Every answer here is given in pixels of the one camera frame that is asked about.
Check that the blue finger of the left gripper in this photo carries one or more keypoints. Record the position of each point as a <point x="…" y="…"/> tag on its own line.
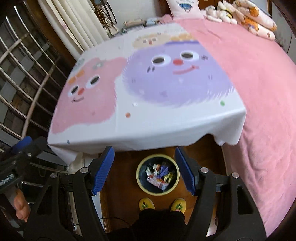
<point x="20" y="145"/>
<point x="36" y="147"/>

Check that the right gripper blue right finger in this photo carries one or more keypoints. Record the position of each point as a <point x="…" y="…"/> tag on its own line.
<point x="189" y="169"/>

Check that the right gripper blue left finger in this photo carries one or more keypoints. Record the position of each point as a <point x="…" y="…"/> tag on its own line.
<point x="99" y="169"/>

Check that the yellow wrapper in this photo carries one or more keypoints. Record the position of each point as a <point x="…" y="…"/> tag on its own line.
<point x="168" y="177"/>

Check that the purple plastic bag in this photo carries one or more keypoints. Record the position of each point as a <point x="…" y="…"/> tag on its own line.
<point x="163" y="171"/>

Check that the pink strawberry milk carton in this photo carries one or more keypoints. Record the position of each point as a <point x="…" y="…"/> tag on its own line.
<point x="159" y="183"/>

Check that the white paper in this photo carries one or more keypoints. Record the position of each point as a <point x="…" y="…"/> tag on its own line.
<point x="153" y="169"/>

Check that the blue and cream trash bin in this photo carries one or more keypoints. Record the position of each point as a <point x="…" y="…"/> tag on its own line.
<point x="161" y="159"/>

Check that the person's left hand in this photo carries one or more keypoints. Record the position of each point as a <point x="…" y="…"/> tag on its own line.
<point x="21" y="206"/>

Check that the right yellow slipper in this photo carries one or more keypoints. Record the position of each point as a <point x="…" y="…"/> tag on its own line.
<point x="179" y="205"/>

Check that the yellow slipper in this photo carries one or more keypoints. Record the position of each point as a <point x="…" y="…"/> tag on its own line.
<point x="179" y="205"/>
<point x="146" y="203"/>

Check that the left yellow slipper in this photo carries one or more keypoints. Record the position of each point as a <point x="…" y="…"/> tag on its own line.
<point x="146" y="203"/>

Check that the metal window grille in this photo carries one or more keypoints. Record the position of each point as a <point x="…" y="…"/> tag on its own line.
<point x="32" y="76"/>

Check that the cartoon printed tablecloth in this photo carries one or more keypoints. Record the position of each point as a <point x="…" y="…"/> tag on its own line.
<point x="158" y="87"/>

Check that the pink bed blanket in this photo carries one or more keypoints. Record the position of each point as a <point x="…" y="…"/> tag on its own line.
<point x="264" y="76"/>

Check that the cream curtain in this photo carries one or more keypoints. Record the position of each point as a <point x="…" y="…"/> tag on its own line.
<point x="75" y="23"/>

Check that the stack of books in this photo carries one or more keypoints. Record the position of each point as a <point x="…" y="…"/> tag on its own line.
<point x="133" y="25"/>

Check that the hanging handbags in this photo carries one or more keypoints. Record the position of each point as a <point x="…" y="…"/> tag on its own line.
<point x="106" y="16"/>

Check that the light blue tissue box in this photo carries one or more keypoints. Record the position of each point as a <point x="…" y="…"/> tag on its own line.
<point x="152" y="21"/>

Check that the white plush toy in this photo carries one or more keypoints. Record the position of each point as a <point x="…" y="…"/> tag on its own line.
<point x="222" y="13"/>

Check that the pink cartoon pillow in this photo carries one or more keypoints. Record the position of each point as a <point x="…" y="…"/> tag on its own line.
<point x="184" y="9"/>

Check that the rolled bear print quilt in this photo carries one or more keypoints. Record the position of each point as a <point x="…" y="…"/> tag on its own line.
<point x="251" y="17"/>

